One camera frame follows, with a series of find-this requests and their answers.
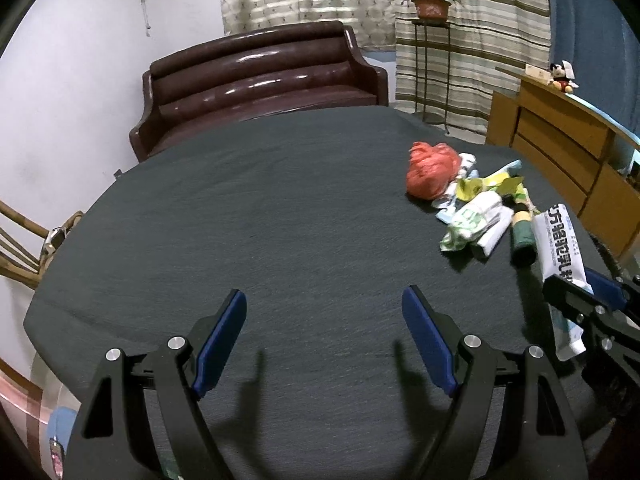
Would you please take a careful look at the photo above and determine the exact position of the light blue stick sachet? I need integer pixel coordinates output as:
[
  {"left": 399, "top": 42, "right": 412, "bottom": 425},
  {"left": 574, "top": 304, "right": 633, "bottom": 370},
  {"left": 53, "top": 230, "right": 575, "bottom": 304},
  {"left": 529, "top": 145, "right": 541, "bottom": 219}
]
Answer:
[{"left": 477, "top": 159, "right": 523, "bottom": 183}]

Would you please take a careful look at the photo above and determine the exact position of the wooden chair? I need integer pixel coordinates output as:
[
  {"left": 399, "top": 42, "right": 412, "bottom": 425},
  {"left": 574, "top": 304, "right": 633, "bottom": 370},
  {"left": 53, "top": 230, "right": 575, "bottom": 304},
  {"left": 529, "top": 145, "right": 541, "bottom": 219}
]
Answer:
[{"left": 0, "top": 200, "right": 86, "bottom": 291}]

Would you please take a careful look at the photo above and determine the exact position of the wooden cabinet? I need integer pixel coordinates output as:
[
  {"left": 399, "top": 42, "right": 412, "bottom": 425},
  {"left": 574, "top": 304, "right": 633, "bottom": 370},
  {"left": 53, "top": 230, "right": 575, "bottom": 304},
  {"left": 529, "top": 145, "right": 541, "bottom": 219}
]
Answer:
[{"left": 485, "top": 71, "right": 640, "bottom": 261}]

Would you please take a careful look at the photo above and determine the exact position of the brown leather sofa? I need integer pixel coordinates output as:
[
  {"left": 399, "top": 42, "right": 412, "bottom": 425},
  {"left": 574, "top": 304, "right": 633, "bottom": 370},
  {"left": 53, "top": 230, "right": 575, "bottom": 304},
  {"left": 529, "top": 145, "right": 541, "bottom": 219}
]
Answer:
[{"left": 129, "top": 20, "right": 390, "bottom": 163}]

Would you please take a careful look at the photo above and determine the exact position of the dark green roll yellow band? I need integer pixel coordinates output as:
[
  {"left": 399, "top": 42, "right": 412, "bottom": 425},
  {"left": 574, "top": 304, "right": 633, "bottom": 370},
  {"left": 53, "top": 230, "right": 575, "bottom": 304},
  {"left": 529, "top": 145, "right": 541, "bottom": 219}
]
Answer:
[{"left": 510, "top": 187, "right": 537, "bottom": 267}]

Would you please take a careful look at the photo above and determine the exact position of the striped curtain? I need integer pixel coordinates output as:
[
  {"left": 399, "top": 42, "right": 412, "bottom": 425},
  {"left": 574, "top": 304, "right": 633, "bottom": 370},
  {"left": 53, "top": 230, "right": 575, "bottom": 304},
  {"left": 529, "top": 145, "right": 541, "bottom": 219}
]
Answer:
[{"left": 390, "top": 0, "right": 551, "bottom": 143}]

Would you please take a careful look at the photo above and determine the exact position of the dark grey tablecloth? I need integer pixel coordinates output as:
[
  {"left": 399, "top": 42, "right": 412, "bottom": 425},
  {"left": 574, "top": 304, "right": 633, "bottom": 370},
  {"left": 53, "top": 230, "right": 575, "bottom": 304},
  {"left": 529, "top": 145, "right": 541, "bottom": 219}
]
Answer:
[{"left": 22, "top": 105, "right": 626, "bottom": 480}]

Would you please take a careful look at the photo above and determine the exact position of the potted plant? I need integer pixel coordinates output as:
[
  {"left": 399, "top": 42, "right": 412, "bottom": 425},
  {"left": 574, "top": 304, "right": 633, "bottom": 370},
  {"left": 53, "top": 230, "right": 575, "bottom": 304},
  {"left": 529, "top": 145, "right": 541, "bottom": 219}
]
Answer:
[{"left": 400, "top": 0, "right": 458, "bottom": 23}]

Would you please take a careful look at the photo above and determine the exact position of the mouse plush toy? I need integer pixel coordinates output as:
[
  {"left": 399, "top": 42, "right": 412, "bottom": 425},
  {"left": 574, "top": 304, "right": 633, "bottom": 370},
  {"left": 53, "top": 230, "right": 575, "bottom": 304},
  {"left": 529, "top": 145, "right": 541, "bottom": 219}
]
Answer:
[{"left": 547, "top": 61, "right": 577, "bottom": 94}]

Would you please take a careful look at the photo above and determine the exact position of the blue curtain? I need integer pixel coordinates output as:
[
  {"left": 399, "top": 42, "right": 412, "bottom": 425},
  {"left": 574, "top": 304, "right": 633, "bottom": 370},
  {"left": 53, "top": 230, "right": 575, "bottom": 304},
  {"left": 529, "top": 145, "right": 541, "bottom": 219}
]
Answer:
[{"left": 542, "top": 0, "right": 640, "bottom": 146}]

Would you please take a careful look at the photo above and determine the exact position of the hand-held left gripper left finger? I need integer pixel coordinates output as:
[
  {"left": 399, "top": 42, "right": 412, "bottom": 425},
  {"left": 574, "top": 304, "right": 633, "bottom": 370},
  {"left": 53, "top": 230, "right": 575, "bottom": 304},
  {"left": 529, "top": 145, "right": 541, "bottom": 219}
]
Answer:
[{"left": 65, "top": 289, "right": 247, "bottom": 480}]

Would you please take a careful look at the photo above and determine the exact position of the white tube with black print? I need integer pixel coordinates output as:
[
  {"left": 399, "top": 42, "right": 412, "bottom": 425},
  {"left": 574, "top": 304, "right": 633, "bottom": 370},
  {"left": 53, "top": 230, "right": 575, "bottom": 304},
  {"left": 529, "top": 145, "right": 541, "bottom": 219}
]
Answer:
[{"left": 531, "top": 203, "right": 593, "bottom": 362}]

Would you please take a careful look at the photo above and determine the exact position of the light blue small packet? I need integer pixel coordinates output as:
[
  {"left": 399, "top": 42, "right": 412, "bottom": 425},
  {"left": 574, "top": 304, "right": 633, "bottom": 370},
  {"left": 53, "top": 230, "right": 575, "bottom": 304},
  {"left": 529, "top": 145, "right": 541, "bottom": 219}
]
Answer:
[{"left": 434, "top": 195, "right": 463, "bottom": 223}]

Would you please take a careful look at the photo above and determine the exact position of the white folded packet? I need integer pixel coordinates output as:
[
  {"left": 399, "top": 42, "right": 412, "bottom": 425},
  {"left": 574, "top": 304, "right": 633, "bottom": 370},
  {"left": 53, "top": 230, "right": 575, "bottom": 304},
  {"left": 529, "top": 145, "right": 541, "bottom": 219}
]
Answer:
[{"left": 472, "top": 207, "right": 516, "bottom": 261}]

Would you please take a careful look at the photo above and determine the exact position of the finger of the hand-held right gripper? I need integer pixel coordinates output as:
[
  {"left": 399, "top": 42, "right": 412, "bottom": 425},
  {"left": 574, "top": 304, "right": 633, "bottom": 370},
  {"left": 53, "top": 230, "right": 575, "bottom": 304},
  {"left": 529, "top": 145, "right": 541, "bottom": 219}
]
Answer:
[
  {"left": 543, "top": 274, "right": 640, "bottom": 413},
  {"left": 585, "top": 269, "right": 640, "bottom": 323}
]

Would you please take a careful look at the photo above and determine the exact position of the red plastic bag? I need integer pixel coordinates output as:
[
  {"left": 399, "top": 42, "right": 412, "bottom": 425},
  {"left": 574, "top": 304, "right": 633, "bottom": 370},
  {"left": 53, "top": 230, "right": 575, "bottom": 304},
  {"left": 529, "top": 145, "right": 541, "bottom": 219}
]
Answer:
[{"left": 406, "top": 141, "right": 462, "bottom": 200}]

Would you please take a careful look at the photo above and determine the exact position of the yellow green wrapper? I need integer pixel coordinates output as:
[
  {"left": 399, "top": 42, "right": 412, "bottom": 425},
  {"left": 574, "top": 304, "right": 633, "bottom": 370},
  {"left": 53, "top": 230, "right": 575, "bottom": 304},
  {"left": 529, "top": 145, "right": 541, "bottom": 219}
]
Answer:
[{"left": 457, "top": 172, "right": 526, "bottom": 206}]

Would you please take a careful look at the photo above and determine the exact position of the white blue crumpled wrapper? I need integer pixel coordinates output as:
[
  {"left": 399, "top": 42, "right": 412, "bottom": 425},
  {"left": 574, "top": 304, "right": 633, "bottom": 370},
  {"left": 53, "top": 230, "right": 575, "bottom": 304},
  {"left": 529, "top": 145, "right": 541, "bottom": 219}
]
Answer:
[{"left": 452, "top": 152, "right": 481, "bottom": 183}]

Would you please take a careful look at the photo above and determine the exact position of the white green packet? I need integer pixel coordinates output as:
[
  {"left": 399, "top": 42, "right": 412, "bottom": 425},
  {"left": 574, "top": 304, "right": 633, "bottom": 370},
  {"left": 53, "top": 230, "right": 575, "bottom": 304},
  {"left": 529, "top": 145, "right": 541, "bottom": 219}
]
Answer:
[{"left": 440, "top": 195, "right": 503, "bottom": 253}]

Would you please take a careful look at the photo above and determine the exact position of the black metal plant stand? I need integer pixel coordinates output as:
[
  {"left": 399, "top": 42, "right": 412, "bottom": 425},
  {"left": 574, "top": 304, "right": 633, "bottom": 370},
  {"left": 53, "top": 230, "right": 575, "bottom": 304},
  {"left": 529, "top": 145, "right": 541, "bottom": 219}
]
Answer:
[{"left": 411, "top": 19, "right": 453, "bottom": 133}]

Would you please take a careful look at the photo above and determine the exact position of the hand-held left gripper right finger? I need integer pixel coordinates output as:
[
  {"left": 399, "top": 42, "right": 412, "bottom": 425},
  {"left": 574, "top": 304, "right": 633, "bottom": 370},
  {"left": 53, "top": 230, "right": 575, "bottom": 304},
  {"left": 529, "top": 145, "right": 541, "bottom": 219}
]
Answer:
[{"left": 402, "top": 285, "right": 588, "bottom": 480}]

